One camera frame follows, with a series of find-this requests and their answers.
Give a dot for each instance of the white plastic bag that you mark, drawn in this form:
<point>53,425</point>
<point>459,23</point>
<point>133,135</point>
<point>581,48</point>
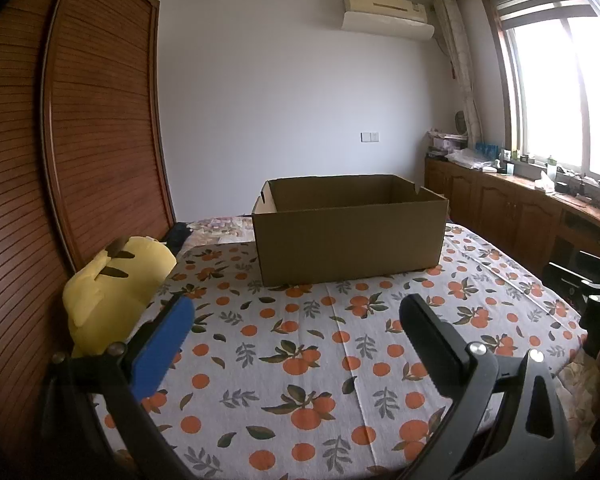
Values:
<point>472,159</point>

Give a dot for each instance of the white air conditioner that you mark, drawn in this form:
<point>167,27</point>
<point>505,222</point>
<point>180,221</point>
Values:
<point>387,15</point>

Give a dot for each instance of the white tissue pack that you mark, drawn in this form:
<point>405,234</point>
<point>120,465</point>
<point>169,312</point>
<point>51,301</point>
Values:
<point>545,181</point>

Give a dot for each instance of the pink floral quilt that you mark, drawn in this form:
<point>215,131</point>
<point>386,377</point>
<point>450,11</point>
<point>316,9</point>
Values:
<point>220,227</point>

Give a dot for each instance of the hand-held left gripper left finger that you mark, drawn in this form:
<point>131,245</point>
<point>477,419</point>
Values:
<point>162,355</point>

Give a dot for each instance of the long wooden cabinet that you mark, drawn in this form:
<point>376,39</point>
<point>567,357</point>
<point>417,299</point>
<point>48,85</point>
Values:
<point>505,205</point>

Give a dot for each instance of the white wall switch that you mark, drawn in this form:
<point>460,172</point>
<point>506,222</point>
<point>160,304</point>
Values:
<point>370,136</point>

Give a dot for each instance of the dark cloth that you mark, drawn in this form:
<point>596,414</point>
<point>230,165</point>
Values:
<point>179,235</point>

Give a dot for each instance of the stack of small boxes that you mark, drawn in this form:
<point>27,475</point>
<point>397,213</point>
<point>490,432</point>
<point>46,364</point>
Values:
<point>445,142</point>

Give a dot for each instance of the row of blue bottles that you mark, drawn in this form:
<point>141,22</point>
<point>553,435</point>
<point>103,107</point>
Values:
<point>487,148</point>

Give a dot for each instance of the brown cardboard box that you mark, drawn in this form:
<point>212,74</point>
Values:
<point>350,245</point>

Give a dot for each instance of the tan floral blanket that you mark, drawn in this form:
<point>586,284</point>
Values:
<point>587,380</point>

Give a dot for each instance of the pale patterned curtain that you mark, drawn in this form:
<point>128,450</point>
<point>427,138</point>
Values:
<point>457,60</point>

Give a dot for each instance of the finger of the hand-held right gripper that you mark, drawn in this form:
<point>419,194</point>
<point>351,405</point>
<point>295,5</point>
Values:
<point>565,282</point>

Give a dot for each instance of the orange print bedsheet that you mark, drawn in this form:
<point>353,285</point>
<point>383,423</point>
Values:
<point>280,320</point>

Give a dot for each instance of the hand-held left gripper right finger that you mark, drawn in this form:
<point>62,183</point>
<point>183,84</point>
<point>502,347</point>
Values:
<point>430,335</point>

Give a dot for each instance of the yellow plush toy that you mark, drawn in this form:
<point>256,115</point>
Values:
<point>110,290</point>

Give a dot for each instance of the wooden louvred wardrobe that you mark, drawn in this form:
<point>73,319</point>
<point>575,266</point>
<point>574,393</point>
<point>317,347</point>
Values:
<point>100,110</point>

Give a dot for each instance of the wooden framed window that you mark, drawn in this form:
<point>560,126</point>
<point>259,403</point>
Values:
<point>560,85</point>

